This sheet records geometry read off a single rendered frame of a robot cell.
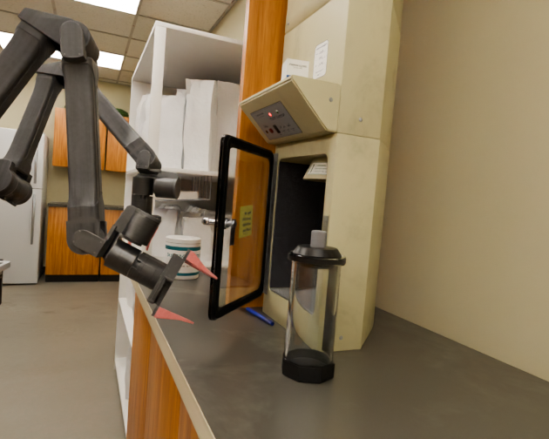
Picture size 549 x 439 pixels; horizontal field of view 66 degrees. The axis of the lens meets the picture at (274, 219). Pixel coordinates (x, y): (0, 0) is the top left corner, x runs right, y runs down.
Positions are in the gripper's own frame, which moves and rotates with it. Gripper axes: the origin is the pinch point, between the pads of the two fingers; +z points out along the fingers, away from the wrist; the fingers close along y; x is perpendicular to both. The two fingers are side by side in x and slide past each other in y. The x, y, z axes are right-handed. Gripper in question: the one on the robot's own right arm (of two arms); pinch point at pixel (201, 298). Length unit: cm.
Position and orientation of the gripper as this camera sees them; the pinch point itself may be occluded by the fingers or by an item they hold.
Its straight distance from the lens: 86.9
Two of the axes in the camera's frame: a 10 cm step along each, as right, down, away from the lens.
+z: 8.6, 4.8, 1.3
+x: -2.5, 1.8, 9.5
